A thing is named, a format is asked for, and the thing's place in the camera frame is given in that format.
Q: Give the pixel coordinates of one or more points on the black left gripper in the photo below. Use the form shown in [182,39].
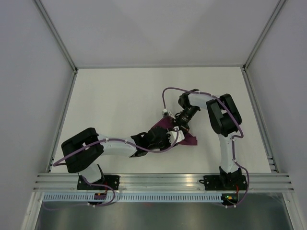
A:
[168,145]

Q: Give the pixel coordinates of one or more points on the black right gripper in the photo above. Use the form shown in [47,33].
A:
[180,123]

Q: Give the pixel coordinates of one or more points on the purple cloth napkin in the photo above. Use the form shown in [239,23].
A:
[168,123]

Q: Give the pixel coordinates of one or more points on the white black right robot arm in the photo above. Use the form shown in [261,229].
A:
[225,120]

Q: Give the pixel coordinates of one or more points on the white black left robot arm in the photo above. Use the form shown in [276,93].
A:
[82,150]

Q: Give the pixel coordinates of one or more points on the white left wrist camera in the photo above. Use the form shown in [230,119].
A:
[175,136]

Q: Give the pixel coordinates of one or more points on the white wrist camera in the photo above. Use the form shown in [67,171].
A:
[166,112]
[175,136]

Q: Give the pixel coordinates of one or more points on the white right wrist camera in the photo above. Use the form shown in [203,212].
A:
[166,112]

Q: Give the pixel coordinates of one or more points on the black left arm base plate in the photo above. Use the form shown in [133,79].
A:
[112,181]

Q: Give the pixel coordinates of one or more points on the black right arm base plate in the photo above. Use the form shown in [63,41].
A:
[218,183]

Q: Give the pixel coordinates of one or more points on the aluminium front rail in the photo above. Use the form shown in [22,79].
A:
[190,182]

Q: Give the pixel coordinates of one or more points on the white slotted cable duct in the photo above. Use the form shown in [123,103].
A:
[133,197]

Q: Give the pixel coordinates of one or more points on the aluminium right frame post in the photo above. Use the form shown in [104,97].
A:
[267,27]

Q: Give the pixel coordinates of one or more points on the aluminium frame post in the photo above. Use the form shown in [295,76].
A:
[48,21]
[267,27]

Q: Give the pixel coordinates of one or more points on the aluminium left frame post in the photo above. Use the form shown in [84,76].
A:
[48,21]

